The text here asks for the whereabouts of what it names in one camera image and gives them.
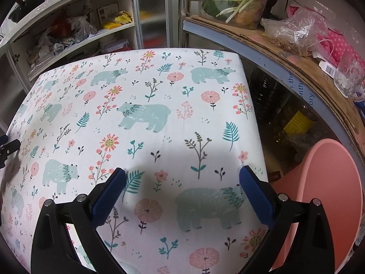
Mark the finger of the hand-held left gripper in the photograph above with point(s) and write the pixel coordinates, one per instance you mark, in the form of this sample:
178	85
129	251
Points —
2	139
11	147

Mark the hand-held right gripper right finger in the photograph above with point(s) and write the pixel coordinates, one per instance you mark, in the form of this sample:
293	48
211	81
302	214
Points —
255	197

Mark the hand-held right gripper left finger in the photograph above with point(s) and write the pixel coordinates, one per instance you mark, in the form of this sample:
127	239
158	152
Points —
109	197

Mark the pink plastic bucket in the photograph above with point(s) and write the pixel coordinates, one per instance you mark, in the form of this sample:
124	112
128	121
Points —
328	194

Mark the frosted glass cabinet door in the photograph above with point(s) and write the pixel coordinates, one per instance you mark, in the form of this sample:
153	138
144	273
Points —
11	85
151	14

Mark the yellow label bottle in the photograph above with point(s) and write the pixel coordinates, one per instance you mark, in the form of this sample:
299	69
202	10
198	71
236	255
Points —
296	122

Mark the dark oil bottle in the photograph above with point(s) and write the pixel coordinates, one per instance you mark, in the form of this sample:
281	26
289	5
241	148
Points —
262	97

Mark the crumpled plastic bags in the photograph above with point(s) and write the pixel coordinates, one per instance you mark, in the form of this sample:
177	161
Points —
48	45

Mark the bear and flower printed tablecloth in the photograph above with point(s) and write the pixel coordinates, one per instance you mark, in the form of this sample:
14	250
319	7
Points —
171	91

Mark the red plastic bag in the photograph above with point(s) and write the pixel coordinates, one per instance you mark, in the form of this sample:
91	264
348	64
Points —
61	25

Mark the metal shelf rack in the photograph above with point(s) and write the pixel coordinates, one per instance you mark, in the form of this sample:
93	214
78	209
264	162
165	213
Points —
271	65

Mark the black wok with lid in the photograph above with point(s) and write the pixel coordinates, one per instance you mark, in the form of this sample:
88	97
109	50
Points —
28	5

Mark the grey plastic bag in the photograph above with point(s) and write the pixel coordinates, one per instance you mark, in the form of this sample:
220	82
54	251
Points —
82	28

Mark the clear container blue lid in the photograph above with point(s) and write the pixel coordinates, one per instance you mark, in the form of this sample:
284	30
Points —
114	45

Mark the white barcode tag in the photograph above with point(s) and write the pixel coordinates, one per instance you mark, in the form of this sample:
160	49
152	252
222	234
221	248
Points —
328	68

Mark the cardboard sheet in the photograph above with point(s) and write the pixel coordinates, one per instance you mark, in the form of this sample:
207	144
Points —
285	48

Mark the glass mug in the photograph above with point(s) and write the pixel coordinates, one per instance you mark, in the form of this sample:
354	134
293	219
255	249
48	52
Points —
348	74

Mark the white printed carton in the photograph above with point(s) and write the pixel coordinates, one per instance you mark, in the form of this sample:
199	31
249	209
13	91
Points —
107	12

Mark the yellow packets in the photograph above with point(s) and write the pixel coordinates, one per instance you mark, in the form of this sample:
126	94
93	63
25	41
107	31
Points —
117	21

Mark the clear crumpled plastic bag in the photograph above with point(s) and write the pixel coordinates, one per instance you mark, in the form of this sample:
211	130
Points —
296	28

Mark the pink polka dot cloth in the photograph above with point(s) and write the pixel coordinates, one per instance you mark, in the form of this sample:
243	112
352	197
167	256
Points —
339	42

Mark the clear plastic vegetable container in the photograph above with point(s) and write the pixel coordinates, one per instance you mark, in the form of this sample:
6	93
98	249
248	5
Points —
251	17

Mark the green onions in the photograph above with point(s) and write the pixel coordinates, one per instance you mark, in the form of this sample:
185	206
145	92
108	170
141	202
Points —
236	8

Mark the green leafy vegetable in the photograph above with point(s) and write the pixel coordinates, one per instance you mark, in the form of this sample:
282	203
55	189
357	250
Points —
214	7

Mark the black blender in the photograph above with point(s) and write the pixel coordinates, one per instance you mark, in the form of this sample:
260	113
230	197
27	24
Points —
273	1

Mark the metal pole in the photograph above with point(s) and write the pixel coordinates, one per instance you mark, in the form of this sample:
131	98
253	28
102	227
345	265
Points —
185	11

